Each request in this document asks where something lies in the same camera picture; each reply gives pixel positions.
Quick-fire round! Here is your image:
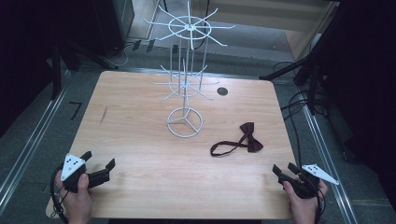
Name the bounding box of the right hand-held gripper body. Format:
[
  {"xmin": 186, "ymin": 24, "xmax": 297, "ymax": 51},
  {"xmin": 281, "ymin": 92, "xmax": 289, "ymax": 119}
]
[{"xmin": 291, "ymin": 163, "xmax": 341, "ymax": 200}]

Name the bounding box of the dark cabinet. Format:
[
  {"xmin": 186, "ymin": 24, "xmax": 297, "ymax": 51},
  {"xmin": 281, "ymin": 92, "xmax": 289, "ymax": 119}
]
[{"xmin": 90, "ymin": 0, "xmax": 135, "ymax": 59}]

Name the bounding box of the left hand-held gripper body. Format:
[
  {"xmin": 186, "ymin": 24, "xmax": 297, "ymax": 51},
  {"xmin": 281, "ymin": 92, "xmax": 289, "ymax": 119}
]
[{"xmin": 60, "ymin": 152, "xmax": 92, "ymax": 194}]

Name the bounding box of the black floor cable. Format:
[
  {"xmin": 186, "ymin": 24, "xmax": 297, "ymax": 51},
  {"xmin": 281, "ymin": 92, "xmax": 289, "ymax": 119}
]
[{"xmin": 279, "ymin": 89, "xmax": 316, "ymax": 171}]

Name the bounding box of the white wire display rack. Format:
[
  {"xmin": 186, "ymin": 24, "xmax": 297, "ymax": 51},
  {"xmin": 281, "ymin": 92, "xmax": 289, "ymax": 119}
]
[{"xmin": 143, "ymin": 0, "xmax": 236, "ymax": 139}]

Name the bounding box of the person's left hand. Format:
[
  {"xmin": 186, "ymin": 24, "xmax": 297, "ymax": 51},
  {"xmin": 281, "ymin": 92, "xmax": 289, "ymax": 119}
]
[{"xmin": 55, "ymin": 173, "xmax": 93, "ymax": 224}]

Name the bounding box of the dark red bow tie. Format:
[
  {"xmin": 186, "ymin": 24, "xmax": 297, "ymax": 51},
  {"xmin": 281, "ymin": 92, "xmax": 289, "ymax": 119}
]
[{"xmin": 209, "ymin": 121, "xmax": 264, "ymax": 158}]

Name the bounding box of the light wooden board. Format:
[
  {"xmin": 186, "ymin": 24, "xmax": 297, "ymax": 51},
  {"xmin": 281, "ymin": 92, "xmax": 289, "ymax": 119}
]
[{"xmin": 190, "ymin": 0, "xmax": 341, "ymax": 63}]

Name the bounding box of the metal floor rail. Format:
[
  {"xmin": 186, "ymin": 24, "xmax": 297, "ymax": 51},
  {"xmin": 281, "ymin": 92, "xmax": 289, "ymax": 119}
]
[
  {"xmin": 0, "ymin": 70, "xmax": 72, "ymax": 208},
  {"xmin": 301, "ymin": 104, "xmax": 360, "ymax": 224}
]

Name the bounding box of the white floor cable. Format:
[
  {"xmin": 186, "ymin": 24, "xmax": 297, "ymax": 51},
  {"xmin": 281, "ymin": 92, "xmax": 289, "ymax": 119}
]
[{"xmin": 112, "ymin": 41, "xmax": 135, "ymax": 68}]

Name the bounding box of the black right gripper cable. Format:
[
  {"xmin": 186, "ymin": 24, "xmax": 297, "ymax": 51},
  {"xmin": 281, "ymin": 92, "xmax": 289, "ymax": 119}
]
[{"xmin": 313, "ymin": 181, "xmax": 327, "ymax": 224}]

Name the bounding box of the black metal stand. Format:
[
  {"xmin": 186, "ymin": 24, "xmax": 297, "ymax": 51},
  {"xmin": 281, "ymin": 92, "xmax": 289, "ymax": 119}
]
[
  {"xmin": 49, "ymin": 36, "xmax": 120, "ymax": 101},
  {"xmin": 259, "ymin": 29, "xmax": 344, "ymax": 117}
]

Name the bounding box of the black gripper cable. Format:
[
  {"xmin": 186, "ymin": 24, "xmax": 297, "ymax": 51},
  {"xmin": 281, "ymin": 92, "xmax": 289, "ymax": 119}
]
[
  {"xmin": 49, "ymin": 165, "xmax": 70, "ymax": 224},
  {"xmin": 313, "ymin": 181, "xmax": 327, "ymax": 224}
]

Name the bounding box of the person's right hand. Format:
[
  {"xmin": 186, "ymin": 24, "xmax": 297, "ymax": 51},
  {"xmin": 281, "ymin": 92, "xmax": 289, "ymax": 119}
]
[{"xmin": 282, "ymin": 177, "xmax": 330, "ymax": 224}]

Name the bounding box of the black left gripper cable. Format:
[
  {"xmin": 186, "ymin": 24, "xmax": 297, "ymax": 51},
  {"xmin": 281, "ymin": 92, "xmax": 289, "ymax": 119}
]
[{"xmin": 49, "ymin": 165, "xmax": 70, "ymax": 224}]

